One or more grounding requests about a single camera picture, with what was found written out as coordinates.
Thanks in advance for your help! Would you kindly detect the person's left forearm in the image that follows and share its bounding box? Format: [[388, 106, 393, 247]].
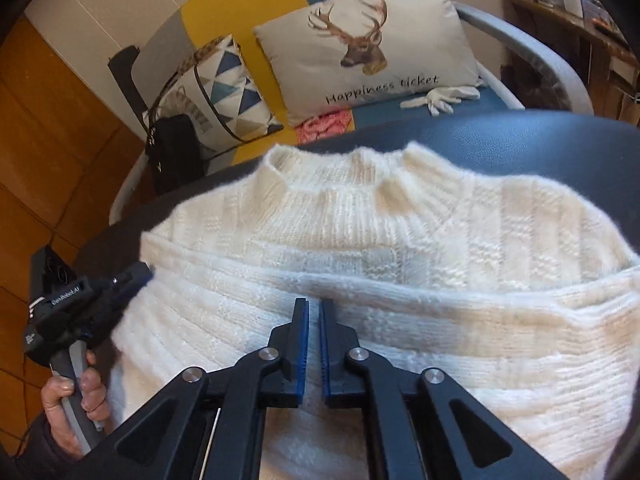
[[0, 412, 83, 461]]

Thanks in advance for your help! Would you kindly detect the deer print pillow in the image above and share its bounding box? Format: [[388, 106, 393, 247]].
[[252, 0, 483, 128]]

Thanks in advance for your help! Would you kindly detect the triangle pattern pillow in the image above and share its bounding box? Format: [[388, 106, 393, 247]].
[[142, 34, 286, 153]]

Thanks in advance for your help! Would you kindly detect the white knit sweater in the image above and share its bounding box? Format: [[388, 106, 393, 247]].
[[107, 141, 640, 480]]

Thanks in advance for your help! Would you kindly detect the white cotton glove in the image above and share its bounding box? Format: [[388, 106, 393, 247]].
[[400, 85, 482, 117]]

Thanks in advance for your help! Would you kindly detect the black handbag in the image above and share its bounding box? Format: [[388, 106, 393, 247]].
[[146, 60, 241, 196]]

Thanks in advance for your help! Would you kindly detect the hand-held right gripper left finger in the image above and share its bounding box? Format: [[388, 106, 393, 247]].
[[90, 297, 311, 480]]

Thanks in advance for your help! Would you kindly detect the pink knit cloth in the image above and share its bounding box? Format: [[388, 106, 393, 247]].
[[295, 110, 355, 150]]

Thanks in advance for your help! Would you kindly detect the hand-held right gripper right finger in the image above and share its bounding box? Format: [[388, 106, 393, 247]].
[[319, 299, 563, 480]]

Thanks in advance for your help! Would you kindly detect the wooden side desk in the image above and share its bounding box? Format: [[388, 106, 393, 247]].
[[505, 0, 640, 126]]

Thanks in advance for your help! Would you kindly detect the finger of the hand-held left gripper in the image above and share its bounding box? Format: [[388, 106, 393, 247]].
[[111, 261, 153, 293]]

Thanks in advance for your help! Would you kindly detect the person's left hand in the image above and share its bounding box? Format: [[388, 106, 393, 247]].
[[41, 350, 110, 457]]

